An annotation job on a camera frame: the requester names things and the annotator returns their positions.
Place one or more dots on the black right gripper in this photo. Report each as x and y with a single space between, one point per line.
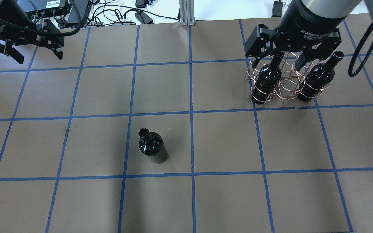
308 22

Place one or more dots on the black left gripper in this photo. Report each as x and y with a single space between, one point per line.
3 20

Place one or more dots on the dark wine bottle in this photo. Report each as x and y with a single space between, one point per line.
152 146
319 77

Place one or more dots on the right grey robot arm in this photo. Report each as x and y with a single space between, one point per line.
351 9

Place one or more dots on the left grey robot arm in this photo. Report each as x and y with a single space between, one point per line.
17 29

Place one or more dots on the dark wine bottle far slot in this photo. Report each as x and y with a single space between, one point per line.
267 79

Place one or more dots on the black power adapter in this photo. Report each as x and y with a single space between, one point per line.
143 18

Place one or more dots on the copper wire wine basket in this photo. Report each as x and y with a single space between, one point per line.
291 83

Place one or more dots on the aluminium frame post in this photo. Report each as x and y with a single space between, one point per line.
187 17

